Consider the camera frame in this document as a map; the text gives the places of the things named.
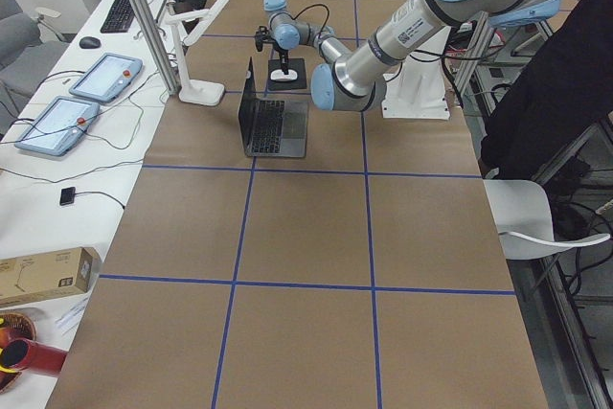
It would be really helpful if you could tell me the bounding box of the teach pendant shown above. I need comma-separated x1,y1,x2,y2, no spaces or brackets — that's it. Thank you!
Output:
69,53,143,103
14,97,101,157

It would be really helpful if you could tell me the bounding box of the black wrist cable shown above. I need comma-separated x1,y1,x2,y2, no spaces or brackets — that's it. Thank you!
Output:
286,2,336,41

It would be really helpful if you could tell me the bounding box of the white chair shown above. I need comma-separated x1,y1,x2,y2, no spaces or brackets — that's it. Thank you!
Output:
484,179,611,261

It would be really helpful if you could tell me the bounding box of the black desk mouse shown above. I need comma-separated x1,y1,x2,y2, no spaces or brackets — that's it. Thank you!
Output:
79,36,102,50

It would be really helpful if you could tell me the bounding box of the cardboard box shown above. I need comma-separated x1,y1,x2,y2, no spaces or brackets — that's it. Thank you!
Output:
1,247,101,307

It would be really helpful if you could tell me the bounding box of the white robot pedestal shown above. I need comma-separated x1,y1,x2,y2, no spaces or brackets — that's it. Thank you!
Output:
381,0,450,120

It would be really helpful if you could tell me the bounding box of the black mouse pad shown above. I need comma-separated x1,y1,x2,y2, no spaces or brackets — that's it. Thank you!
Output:
267,58,307,91

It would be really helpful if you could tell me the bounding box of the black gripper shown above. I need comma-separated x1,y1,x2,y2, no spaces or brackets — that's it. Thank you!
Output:
273,42,290,77

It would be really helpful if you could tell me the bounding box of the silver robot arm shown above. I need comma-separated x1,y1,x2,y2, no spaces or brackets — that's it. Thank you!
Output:
263,0,561,112

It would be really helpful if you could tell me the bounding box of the aluminium frame post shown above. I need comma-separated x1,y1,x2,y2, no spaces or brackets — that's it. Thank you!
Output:
129,0,179,96

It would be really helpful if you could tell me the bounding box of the lower teach pendant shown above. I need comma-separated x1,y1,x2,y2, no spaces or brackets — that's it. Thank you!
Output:
14,97,101,157

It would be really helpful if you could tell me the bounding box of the black keyboard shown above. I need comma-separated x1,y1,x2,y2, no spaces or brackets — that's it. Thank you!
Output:
100,0,135,34

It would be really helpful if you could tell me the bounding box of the upper teach pendant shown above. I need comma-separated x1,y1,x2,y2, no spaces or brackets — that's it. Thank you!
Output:
69,53,143,103

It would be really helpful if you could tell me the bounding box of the red cylinder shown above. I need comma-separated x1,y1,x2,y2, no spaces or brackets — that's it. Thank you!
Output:
1,338,67,376

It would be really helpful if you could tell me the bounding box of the small black device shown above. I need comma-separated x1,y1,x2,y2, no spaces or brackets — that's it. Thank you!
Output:
58,187,77,207

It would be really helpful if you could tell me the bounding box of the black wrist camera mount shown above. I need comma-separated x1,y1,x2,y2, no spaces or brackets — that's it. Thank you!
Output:
254,26,274,53

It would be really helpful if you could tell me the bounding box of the grey laptop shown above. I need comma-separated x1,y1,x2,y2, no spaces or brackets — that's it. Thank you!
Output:
238,58,308,158

